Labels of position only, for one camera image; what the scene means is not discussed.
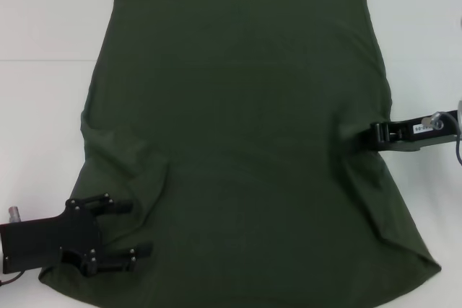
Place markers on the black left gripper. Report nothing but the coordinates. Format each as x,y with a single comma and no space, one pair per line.
47,237

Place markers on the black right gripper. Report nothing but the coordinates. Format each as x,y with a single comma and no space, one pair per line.
415,140

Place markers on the dark green t-shirt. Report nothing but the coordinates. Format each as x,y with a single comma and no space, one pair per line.
231,106

